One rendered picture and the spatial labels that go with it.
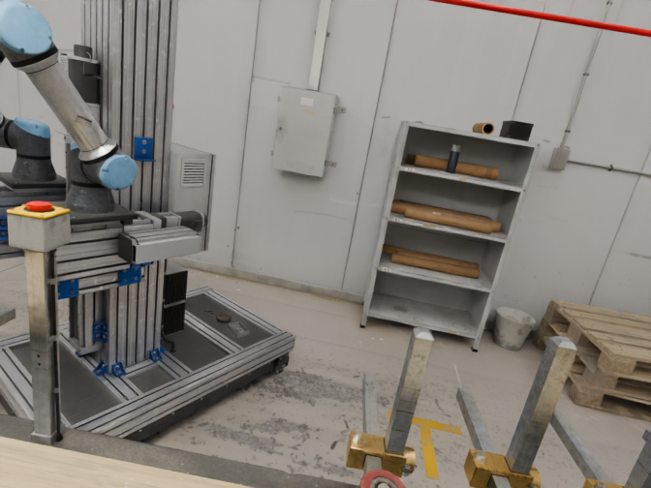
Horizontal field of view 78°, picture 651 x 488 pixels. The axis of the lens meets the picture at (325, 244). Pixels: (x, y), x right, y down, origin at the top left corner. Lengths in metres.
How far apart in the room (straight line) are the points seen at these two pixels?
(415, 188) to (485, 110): 0.76
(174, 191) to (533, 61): 2.64
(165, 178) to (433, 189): 2.13
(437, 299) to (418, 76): 1.79
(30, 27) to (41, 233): 0.60
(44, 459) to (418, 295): 3.09
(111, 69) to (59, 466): 1.33
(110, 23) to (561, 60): 2.86
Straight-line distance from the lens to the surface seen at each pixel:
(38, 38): 1.31
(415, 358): 0.80
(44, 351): 1.01
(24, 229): 0.90
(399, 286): 3.52
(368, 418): 1.00
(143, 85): 1.80
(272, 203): 3.46
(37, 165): 2.02
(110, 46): 1.77
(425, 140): 3.30
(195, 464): 1.05
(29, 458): 0.83
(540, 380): 0.90
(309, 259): 3.51
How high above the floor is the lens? 1.46
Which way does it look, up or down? 17 degrees down
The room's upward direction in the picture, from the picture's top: 10 degrees clockwise
